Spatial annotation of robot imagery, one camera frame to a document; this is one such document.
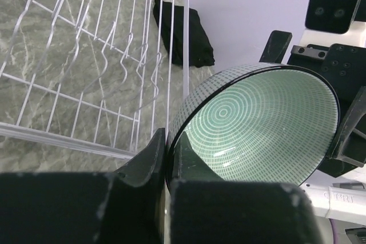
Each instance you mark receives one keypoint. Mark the pale green ribbed bowl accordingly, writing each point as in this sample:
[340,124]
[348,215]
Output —
[260,122]

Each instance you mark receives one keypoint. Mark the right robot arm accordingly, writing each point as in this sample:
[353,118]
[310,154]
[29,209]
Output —
[344,201]

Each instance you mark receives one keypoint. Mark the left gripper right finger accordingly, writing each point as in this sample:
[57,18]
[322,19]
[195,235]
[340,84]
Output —
[207,209]

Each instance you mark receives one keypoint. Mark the white wire dish rack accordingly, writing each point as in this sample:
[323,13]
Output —
[84,75]

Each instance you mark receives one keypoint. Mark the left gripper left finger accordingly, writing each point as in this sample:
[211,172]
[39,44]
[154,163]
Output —
[122,206]

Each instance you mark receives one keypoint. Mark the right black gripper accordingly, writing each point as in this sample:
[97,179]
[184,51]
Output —
[343,66]

